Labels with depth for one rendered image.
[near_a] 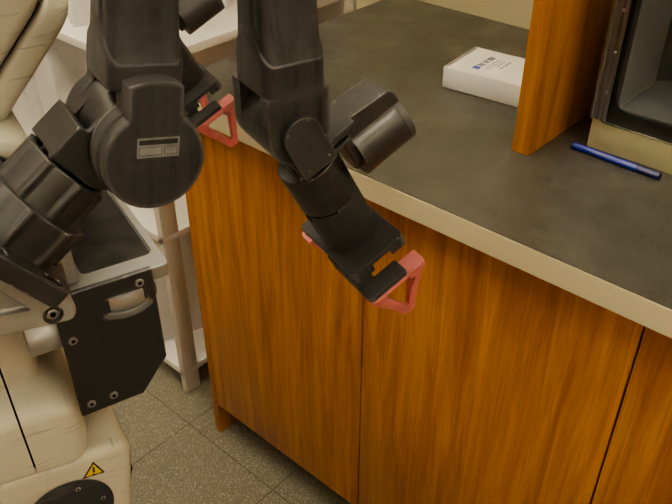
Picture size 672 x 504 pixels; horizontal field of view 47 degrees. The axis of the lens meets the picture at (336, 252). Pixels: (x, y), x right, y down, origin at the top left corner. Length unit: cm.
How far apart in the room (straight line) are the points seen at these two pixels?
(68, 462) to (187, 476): 102
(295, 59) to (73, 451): 53
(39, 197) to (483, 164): 75
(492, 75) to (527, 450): 63
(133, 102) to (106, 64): 3
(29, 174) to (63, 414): 38
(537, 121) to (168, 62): 74
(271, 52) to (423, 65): 93
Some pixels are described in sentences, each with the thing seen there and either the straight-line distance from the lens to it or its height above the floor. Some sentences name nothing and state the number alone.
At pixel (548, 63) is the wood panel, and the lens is 118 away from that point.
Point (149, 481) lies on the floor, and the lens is 196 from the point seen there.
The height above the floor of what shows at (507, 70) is 98.
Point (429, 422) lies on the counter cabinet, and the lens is 139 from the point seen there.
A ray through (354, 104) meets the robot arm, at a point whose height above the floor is 122.
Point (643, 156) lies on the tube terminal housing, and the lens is 125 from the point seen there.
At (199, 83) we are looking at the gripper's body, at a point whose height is 108.
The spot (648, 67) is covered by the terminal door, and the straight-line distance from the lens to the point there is 119.
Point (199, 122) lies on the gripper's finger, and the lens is 107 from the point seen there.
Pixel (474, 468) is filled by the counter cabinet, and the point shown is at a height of 44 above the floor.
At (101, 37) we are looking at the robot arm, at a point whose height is 132.
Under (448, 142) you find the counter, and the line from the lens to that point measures 124.
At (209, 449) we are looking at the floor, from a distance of 200.
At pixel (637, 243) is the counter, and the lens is 107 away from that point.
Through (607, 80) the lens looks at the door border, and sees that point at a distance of 122.
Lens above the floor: 151
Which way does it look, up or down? 36 degrees down
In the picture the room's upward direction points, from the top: straight up
